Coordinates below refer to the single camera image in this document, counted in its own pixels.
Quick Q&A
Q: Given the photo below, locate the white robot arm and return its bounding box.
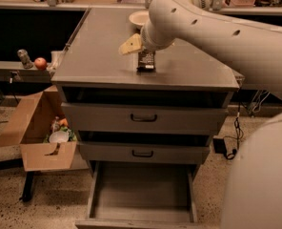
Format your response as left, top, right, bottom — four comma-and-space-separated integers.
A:
119, 0, 282, 229

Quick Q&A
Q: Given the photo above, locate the grey top drawer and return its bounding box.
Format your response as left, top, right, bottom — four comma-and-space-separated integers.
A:
61, 103, 228, 135

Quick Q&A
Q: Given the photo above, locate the white bowl in box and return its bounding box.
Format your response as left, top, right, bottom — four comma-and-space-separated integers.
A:
49, 131, 69, 143

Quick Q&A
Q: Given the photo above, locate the black floor cable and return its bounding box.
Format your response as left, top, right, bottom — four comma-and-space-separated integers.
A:
223, 103, 245, 160

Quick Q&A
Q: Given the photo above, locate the small grey figurine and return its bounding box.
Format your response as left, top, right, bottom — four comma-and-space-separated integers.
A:
17, 49, 33, 69

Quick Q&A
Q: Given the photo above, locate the open cardboard box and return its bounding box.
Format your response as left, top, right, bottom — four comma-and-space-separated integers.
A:
0, 86, 76, 172

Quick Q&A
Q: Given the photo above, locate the grey bottom drawer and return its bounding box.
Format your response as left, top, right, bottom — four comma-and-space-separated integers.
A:
75, 161, 204, 229

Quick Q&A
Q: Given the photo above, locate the red apple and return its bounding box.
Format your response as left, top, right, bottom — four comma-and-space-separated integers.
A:
34, 57, 48, 71

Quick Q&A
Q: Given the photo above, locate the grey middle drawer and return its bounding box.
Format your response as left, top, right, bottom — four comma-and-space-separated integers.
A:
79, 142, 210, 164

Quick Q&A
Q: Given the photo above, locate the grey drawer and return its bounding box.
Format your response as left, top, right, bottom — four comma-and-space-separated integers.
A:
79, 142, 210, 164
61, 103, 228, 135
75, 161, 204, 229

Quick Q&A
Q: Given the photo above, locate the black power adapter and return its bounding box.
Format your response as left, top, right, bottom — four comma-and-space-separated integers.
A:
213, 138, 227, 155

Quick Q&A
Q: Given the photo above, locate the grey drawer cabinet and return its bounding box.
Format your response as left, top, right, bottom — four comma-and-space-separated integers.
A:
50, 7, 240, 183

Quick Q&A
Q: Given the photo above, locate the white ceramic bowl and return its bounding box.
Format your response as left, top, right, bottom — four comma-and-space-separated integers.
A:
129, 10, 149, 30

